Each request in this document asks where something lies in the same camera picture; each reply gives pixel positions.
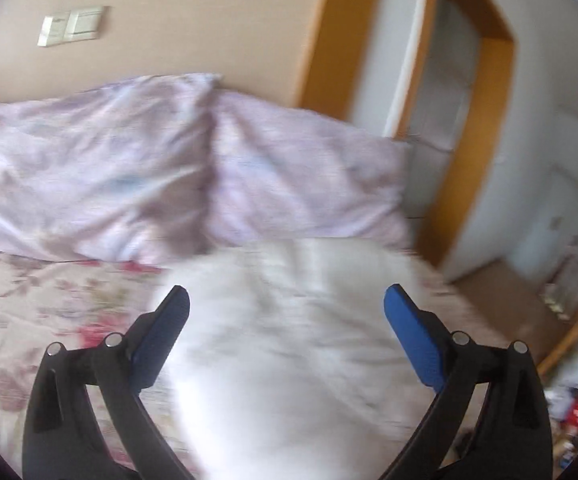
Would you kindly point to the pink crinkled pillow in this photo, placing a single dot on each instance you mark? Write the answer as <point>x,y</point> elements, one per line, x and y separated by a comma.
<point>299,175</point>
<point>89,170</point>

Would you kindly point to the white puffer jacket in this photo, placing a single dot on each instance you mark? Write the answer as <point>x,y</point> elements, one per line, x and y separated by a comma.
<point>294,350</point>

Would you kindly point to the white wall socket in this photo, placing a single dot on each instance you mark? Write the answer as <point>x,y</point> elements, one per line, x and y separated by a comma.
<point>53,31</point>

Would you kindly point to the floral bed sheet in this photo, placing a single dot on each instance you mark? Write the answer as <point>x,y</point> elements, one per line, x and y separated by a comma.
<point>44,305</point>

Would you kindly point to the white wall switch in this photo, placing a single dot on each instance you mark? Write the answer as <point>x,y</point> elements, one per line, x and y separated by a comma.
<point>85,23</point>

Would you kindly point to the glass door with grid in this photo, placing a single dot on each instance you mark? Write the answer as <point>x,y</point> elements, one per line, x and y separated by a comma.
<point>444,110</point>

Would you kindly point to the orange framed door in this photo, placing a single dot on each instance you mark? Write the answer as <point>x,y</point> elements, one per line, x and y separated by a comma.
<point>489,110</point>

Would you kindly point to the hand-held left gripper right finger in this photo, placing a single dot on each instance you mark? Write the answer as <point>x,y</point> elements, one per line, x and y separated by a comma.
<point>416,342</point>

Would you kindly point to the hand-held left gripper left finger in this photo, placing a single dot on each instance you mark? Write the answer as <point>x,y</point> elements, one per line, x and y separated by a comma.
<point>161,342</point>

